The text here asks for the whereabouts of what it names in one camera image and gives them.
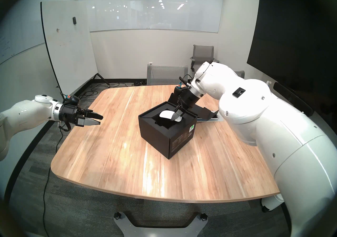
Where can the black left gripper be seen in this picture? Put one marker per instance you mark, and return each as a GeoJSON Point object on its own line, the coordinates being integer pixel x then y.
{"type": "Point", "coordinates": [69, 114]}

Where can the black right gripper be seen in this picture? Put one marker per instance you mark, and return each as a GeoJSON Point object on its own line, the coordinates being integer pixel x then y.
{"type": "Point", "coordinates": [185, 98]}

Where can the white computer mouse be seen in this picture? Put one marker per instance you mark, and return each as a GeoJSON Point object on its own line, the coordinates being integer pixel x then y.
{"type": "Point", "coordinates": [165, 115]}

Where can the black cardboard box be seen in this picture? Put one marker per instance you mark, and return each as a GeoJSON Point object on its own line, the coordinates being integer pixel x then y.
{"type": "Point", "coordinates": [168, 139]}

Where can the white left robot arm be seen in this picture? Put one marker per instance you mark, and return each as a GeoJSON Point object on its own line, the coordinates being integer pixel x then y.
{"type": "Point", "coordinates": [26, 115]}

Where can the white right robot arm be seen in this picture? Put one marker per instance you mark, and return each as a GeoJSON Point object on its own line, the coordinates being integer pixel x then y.
{"type": "Point", "coordinates": [263, 120]}

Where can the grey mesh chair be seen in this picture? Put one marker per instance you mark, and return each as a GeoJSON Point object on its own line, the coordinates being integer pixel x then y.
{"type": "Point", "coordinates": [167, 76]}

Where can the silver table outlet panel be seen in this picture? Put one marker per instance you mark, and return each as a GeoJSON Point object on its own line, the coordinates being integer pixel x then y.
{"type": "Point", "coordinates": [220, 118]}

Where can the grey office chair with armrests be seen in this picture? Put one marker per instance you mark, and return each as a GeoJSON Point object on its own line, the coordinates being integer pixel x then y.
{"type": "Point", "coordinates": [203, 53]}

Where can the rolling whiteboard with stand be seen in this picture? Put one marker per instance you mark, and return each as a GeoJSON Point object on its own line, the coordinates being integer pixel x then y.
{"type": "Point", "coordinates": [68, 49]}

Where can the grey fabric chair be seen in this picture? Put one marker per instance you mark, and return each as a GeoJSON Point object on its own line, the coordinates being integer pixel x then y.
{"type": "Point", "coordinates": [240, 73]}

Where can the black video bar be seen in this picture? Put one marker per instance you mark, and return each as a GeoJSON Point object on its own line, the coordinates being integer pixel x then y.
{"type": "Point", "coordinates": [292, 97]}

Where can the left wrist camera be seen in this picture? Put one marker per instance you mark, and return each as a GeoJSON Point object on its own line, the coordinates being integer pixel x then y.
{"type": "Point", "coordinates": [73, 99]}

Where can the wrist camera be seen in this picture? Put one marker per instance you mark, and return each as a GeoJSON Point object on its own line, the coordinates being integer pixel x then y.
{"type": "Point", "coordinates": [73, 99]}
{"type": "Point", "coordinates": [182, 85]}

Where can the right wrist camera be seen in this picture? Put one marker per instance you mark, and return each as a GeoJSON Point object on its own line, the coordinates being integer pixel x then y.
{"type": "Point", "coordinates": [182, 85]}

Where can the wall glass whiteboard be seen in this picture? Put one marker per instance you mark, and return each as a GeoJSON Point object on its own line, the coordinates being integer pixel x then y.
{"type": "Point", "coordinates": [152, 10]}
{"type": "Point", "coordinates": [13, 39]}

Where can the grey robot base frame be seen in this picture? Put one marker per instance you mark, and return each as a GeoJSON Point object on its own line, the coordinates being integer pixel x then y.
{"type": "Point", "coordinates": [160, 231]}

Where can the large black wall screen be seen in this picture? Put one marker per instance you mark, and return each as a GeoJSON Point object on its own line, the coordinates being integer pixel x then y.
{"type": "Point", "coordinates": [289, 41]}

